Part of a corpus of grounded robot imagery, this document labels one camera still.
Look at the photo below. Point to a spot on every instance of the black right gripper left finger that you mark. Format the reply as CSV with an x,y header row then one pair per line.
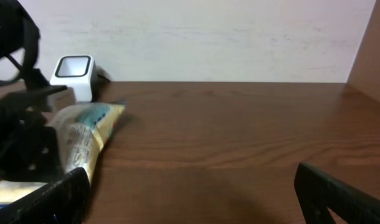
x,y
63,201

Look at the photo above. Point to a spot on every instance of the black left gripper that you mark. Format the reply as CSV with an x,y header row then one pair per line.
x,y
28,148

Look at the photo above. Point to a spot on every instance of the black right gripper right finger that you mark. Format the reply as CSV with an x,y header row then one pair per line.
x,y
319,194

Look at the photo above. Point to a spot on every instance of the white blue snack bag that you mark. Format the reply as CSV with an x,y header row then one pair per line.
x,y
82,132

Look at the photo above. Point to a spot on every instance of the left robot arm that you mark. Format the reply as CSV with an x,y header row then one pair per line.
x,y
19,43

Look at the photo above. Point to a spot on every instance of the white barcode scanner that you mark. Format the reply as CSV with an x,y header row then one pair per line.
x,y
78,72

